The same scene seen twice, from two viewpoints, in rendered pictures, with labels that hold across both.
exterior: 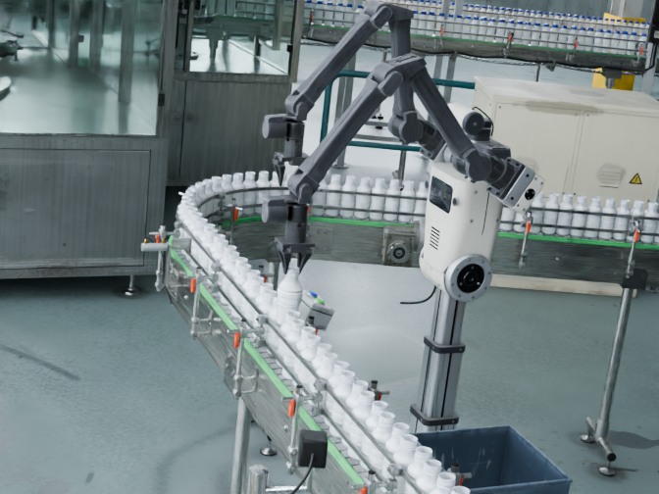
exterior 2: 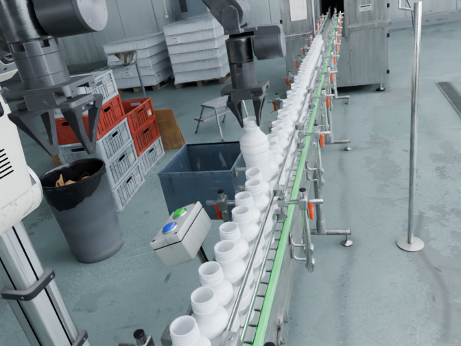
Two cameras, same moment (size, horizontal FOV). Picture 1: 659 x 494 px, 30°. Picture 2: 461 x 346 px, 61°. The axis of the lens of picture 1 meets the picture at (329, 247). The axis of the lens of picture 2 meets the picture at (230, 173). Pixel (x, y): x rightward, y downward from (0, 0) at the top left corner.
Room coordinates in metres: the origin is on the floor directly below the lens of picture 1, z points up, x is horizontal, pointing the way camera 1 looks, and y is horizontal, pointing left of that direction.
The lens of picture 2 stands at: (3.94, 0.66, 1.56)
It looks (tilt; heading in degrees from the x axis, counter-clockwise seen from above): 25 degrees down; 223
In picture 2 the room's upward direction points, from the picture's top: 11 degrees counter-clockwise
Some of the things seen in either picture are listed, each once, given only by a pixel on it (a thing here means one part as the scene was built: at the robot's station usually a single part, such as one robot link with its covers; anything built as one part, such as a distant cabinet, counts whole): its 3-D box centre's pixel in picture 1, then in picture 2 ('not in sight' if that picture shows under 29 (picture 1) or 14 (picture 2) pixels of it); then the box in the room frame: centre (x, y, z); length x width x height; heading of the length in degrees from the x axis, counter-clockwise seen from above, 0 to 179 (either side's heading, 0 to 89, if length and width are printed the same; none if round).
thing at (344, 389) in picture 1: (344, 404); (289, 127); (2.80, -0.08, 1.08); 0.06 x 0.06 x 0.17
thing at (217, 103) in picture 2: not in sight; (219, 115); (0.55, -2.54, 0.21); 0.61 x 0.47 x 0.41; 77
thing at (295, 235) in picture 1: (295, 233); (243, 77); (3.24, 0.10, 1.38); 0.10 x 0.07 x 0.07; 114
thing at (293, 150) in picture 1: (293, 149); (42, 69); (3.70, 0.14, 1.51); 0.10 x 0.07 x 0.07; 114
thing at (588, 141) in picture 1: (555, 186); not in sight; (7.47, -1.36, 0.59); 1.10 x 0.62 x 1.18; 96
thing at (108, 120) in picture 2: not in sight; (88, 118); (2.28, -2.45, 0.78); 0.61 x 0.41 x 0.22; 30
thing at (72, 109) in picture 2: (285, 171); (73, 121); (3.69, 0.16, 1.44); 0.07 x 0.07 x 0.09; 24
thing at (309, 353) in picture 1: (310, 366); (280, 153); (3.02, 0.01, 1.08); 0.06 x 0.06 x 0.17
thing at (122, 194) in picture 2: not in sight; (111, 187); (2.28, -2.44, 0.11); 0.61 x 0.41 x 0.22; 30
